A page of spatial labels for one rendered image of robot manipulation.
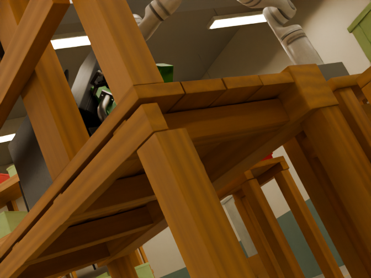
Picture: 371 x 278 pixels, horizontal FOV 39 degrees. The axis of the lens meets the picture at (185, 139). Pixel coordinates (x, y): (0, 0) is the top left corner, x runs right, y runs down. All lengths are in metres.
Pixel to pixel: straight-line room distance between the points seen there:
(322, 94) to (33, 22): 0.84
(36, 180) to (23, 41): 0.62
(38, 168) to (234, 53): 8.55
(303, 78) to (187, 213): 0.65
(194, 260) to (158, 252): 10.67
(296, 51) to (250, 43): 7.96
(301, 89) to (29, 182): 1.05
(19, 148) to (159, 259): 9.82
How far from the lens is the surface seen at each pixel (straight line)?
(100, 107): 1.88
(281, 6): 1.97
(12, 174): 5.15
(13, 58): 1.60
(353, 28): 1.72
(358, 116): 1.71
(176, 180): 1.10
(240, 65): 10.20
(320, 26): 8.66
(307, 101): 1.54
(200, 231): 1.08
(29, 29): 1.50
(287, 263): 2.01
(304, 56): 1.93
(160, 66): 1.71
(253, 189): 2.04
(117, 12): 1.30
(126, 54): 1.22
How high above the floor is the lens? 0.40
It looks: 17 degrees up
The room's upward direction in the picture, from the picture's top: 25 degrees counter-clockwise
